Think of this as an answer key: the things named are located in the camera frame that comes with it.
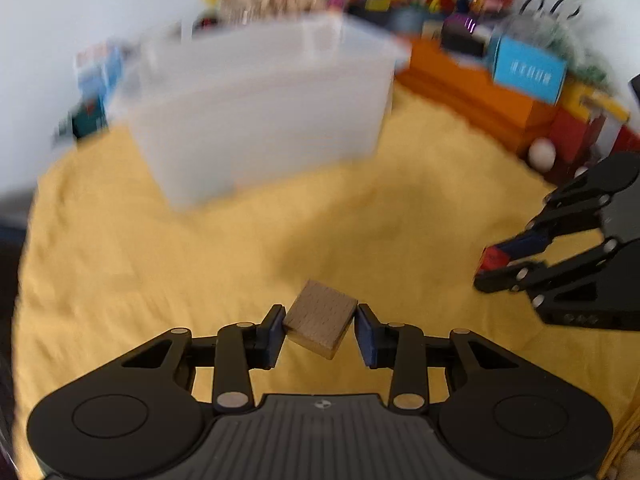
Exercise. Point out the yellow cloth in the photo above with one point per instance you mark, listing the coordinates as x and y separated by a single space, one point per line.
109 265

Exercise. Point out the blue card box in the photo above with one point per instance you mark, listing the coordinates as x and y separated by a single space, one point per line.
527 69

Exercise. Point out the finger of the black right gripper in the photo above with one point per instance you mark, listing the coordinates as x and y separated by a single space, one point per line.
494 276
525 244

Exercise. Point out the black scissors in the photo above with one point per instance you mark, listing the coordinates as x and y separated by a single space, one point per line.
559 10

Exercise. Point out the wooden cube block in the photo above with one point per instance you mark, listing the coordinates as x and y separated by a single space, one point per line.
319 318

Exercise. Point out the small red cube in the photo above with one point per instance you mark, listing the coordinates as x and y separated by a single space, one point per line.
492 258

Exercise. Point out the small tissue box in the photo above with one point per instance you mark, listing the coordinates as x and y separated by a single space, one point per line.
98 69

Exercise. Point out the white egg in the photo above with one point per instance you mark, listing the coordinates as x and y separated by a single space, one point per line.
541 154

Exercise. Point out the red box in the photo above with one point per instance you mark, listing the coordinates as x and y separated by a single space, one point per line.
572 137

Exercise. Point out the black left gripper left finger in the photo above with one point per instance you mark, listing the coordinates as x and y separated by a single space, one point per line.
240 348

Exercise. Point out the orange box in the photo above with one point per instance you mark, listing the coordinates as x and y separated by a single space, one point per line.
510 117

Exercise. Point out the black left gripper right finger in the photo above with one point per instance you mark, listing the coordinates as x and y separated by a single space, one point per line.
396 347

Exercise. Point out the white plastic bin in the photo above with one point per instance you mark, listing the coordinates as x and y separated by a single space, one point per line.
220 111

